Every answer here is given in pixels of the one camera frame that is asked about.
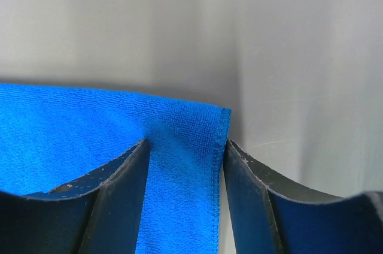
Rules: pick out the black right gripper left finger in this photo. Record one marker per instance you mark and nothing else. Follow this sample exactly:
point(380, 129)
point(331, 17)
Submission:
point(99, 212)

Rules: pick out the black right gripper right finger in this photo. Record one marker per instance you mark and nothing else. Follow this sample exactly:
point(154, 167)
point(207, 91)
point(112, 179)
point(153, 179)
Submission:
point(271, 213)

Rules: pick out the blue towel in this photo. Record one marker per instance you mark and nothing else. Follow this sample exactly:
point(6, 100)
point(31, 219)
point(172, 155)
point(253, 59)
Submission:
point(51, 135)

